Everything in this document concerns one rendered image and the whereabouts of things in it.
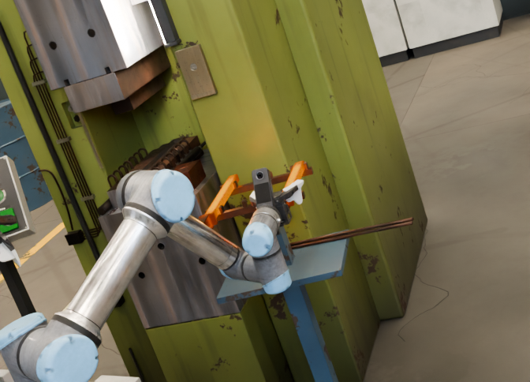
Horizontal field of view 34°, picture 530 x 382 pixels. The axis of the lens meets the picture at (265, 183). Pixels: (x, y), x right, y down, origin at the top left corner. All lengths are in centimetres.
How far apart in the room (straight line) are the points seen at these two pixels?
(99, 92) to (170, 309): 79
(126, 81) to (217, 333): 92
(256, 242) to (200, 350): 107
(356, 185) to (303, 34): 62
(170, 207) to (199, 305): 115
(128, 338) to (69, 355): 167
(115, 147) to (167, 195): 139
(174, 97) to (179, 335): 90
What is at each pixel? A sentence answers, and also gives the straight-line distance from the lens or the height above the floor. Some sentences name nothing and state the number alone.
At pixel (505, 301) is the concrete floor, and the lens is 359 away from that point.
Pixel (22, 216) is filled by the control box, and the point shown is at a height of 100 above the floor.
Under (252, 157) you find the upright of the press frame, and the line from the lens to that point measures 299.
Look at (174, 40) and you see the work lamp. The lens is 292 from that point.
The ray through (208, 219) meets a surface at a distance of 257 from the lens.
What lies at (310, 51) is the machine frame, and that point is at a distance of 329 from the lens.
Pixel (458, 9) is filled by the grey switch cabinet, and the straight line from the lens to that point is 796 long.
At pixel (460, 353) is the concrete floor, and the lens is 333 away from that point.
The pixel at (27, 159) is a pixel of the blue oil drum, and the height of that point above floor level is 41.
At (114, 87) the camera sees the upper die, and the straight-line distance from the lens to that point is 293.
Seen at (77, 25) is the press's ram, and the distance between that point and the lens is 293.
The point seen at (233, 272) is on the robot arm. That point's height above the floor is 86.
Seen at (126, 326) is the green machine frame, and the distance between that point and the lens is 349.
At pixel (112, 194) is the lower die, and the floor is 97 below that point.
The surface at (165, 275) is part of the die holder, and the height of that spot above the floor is 66.
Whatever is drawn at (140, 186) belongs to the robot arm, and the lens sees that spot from 199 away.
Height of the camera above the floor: 170
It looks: 17 degrees down
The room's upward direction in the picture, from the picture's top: 20 degrees counter-clockwise
